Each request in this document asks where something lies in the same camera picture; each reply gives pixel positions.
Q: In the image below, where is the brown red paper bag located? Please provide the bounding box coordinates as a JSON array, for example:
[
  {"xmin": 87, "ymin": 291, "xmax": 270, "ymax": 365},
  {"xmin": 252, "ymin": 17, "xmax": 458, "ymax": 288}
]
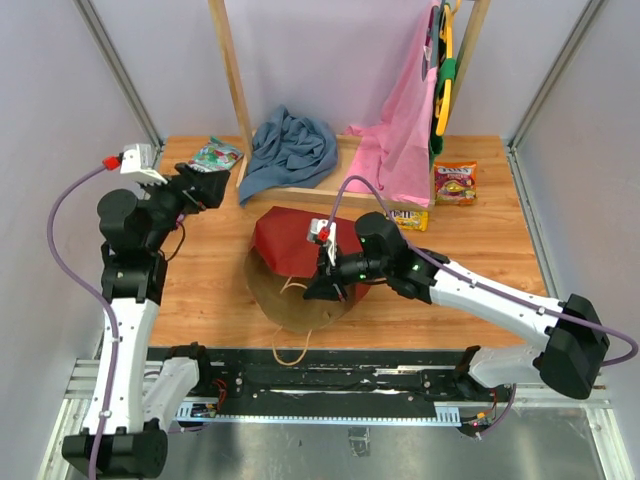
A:
[{"xmin": 243, "ymin": 206, "xmax": 370, "ymax": 337}]

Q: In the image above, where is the orange Fox's fruits bag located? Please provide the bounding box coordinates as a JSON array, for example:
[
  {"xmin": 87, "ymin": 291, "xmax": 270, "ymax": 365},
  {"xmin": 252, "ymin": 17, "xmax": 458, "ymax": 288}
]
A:
[{"xmin": 434, "ymin": 161, "xmax": 477, "ymax": 205}]

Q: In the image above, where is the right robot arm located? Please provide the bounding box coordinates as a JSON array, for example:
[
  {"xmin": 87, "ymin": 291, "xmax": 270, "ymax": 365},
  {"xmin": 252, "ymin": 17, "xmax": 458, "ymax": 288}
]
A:
[{"xmin": 303, "ymin": 212, "xmax": 610, "ymax": 400}]

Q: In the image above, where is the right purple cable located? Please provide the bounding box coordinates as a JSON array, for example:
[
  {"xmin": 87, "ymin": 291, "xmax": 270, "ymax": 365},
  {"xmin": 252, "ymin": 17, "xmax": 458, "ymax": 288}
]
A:
[{"xmin": 319, "ymin": 175, "xmax": 640, "ymax": 441}]

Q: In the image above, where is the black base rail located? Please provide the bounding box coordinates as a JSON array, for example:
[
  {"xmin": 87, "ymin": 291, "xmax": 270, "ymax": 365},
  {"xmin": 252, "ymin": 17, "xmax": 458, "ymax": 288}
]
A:
[{"xmin": 175, "ymin": 348, "xmax": 511, "ymax": 427}]

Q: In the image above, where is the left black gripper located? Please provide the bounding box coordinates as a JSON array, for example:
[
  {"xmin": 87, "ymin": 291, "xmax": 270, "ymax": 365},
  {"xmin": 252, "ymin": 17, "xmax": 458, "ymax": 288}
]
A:
[{"xmin": 138, "ymin": 162, "xmax": 230, "ymax": 252}]

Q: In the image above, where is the grey hanger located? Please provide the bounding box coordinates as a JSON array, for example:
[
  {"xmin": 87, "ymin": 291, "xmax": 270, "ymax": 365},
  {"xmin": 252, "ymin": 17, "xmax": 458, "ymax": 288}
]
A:
[{"xmin": 422, "ymin": 6, "xmax": 442, "ymax": 79}]

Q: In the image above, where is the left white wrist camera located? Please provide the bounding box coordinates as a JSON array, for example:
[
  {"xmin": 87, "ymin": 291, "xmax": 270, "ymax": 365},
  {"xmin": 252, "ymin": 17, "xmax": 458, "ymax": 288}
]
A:
[{"xmin": 120, "ymin": 143, "xmax": 168, "ymax": 186}]

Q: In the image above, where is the blue crumpled cloth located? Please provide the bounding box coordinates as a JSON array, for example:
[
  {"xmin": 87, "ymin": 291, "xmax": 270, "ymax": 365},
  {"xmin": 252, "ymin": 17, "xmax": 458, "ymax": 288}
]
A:
[{"xmin": 238, "ymin": 105, "xmax": 339, "ymax": 207}]

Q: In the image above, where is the yellow hanger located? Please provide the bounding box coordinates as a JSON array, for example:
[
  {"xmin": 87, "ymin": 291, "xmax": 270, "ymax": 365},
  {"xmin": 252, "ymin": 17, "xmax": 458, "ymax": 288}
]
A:
[{"xmin": 433, "ymin": 1, "xmax": 456, "ymax": 137}]

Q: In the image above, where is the yellow M&M's packet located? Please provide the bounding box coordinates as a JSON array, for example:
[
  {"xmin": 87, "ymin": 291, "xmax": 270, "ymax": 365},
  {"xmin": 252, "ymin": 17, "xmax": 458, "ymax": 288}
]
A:
[{"xmin": 388, "ymin": 210, "xmax": 429, "ymax": 232}]

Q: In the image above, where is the green hanger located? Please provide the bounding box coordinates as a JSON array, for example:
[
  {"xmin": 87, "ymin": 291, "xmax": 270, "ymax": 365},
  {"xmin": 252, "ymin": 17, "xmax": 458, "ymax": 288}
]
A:
[{"xmin": 429, "ymin": 58, "xmax": 456, "ymax": 160}]

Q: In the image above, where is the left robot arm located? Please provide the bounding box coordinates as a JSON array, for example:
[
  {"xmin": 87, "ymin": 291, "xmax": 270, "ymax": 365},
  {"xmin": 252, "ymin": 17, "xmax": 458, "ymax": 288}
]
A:
[{"xmin": 61, "ymin": 155, "xmax": 230, "ymax": 479}]

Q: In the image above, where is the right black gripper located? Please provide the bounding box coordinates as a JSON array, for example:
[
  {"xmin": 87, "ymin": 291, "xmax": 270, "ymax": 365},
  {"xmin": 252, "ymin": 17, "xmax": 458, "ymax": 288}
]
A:
[{"xmin": 302, "ymin": 243, "xmax": 389, "ymax": 303}]

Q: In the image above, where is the pink shirt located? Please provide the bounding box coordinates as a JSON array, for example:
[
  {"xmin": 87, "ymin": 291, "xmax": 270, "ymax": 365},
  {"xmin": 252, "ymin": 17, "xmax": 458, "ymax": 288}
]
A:
[{"xmin": 346, "ymin": 1, "xmax": 441, "ymax": 208}]

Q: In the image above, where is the green Fox's candy bag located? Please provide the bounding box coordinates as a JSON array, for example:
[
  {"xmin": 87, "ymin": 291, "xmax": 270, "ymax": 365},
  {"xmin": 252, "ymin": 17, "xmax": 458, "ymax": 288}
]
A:
[{"xmin": 187, "ymin": 136, "xmax": 244, "ymax": 173}]

